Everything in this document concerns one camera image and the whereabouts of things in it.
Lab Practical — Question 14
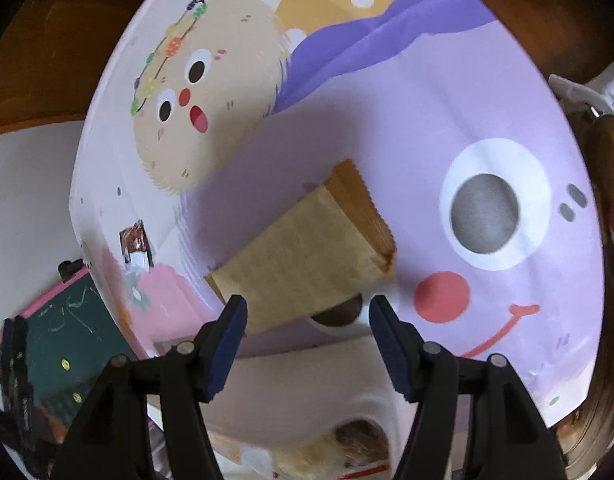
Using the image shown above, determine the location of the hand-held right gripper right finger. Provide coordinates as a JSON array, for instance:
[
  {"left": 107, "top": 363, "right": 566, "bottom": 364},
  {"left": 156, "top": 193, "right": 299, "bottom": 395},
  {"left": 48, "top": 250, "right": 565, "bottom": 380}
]
[{"left": 368, "top": 294, "right": 570, "bottom": 480}]

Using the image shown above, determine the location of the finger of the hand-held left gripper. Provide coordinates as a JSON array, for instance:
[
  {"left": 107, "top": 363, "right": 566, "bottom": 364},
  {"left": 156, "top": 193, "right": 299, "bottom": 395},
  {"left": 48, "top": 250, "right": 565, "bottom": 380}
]
[{"left": 0, "top": 316, "right": 42, "bottom": 457}]

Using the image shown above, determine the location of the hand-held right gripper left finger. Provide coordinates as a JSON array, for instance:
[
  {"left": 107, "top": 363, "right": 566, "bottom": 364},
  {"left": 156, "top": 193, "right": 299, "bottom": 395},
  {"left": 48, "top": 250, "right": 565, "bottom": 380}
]
[{"left": 51, "top": 294, "right": 249, "bottom": 480}]

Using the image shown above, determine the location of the white plastic tray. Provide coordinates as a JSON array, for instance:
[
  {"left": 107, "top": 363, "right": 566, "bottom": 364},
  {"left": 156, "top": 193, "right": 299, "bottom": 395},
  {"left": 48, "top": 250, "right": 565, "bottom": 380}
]
[{"left": 149, "top": 332, "right": 405, "bottom": 480}]

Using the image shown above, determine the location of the tan snack packet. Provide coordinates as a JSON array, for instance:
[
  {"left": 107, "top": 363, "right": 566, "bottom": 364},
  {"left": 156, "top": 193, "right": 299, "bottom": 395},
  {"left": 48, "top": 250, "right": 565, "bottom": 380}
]
[{"left": 204, "top": 159, "right": 398, "bottom": 336}]

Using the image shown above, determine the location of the small dark red packet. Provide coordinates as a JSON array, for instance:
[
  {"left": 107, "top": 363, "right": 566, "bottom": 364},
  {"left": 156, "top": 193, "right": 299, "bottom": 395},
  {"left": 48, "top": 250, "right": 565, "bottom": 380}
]
[{"left": 118, "top": 220, "right": 152, "bottom": 271}]

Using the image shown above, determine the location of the cartoon printed table cover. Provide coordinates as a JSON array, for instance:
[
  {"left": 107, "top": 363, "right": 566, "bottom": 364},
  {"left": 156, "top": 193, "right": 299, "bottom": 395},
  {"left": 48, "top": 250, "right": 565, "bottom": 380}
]
[{"left": 69, "top": 0, "right": 605, "bottom": 428}]

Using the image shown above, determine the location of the brown glossy object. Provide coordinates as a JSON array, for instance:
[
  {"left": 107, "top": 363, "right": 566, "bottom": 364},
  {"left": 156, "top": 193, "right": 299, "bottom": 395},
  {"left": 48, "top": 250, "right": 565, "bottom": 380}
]
[{"left": 587, "top": 112, "right": 614, "bottom": 261}]

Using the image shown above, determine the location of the white paper bag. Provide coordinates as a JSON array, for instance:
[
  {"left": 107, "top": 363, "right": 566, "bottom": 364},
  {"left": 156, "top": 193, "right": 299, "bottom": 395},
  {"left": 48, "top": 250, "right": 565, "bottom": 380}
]
[{"left": 548, "top": 74, "right": 614, "bottom": 126}]

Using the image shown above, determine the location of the green chalkboard with pink frame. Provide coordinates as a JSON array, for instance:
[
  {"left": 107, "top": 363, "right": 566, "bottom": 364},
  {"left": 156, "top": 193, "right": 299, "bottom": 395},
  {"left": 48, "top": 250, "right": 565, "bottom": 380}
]
[{"left": 0, "top": 265, "right": 138, "bottom": 441}]

